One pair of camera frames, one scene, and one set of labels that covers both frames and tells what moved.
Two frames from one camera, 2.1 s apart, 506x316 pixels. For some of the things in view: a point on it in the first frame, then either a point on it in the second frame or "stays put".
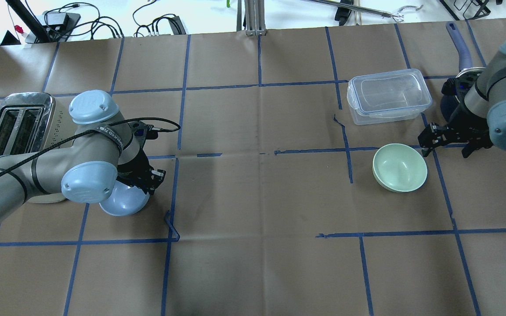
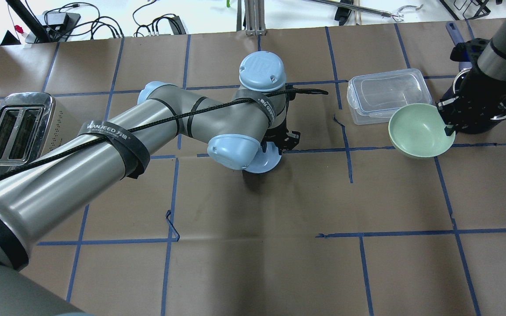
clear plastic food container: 388,97 stays put
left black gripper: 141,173 → 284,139
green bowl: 399,168 → 417,130
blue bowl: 123,201 → 265,162
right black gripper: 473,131 → 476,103
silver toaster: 24,123 stays put
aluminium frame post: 254,17 stays put
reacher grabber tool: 395,15 stays put
